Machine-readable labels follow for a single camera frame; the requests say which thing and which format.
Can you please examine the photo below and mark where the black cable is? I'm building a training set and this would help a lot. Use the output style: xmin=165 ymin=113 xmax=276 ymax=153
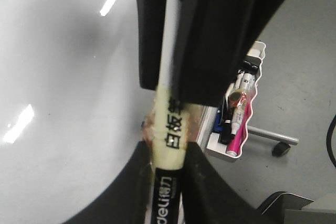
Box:
xmin=325 ymin=113 xmax=336 ymax=166

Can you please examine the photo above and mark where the black capped white marker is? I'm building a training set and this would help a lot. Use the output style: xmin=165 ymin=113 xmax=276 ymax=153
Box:
xmin=220 ymin=71 xmax=254 ymax=145

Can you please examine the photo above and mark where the blue marker pen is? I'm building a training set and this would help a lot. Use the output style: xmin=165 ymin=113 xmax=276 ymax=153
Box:
xmin=212 ymin=108 xmax=223 ymax=134

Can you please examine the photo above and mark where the pink marker pen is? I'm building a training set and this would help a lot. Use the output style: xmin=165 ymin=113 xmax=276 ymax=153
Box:
xmin=226 ymin=102 xmax=250 ymax=157

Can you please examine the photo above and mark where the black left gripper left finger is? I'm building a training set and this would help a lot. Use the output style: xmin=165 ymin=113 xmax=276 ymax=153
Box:
xmin=66 ymin=141 xmax=259 ymax=223

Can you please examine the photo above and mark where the grey box corner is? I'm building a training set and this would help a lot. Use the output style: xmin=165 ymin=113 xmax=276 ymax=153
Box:
xmin=257 ymin=191 xmax=335 ymax=224

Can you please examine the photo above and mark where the whiteboard stand leg with caster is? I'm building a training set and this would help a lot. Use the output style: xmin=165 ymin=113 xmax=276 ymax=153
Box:
xmin=247 ymin=125 xmax=299 ymax=157

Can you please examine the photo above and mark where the black white whiteboard marker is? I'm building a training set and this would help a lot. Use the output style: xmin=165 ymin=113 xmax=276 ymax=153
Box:
xmin=150 ymin=0 xmax=188 ymax=223

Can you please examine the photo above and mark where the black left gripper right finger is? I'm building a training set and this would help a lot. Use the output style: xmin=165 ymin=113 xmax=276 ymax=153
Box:
xmin=136 ymin=0 xmax=285 ymax=107

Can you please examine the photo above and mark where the white whiteboard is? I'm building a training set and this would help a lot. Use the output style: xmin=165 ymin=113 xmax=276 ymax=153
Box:
xmin=1 ymin=0 xmax=153 ymax=223

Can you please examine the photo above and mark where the white marker holder tray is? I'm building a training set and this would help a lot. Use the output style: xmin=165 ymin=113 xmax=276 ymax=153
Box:
xmin=197 ymin=41 xmax=266 ymax=162

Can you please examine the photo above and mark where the round taped magnet in tray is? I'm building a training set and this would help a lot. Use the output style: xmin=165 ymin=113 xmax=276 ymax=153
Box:
xmin=228 ymin=91 xmax=248 ymax=109

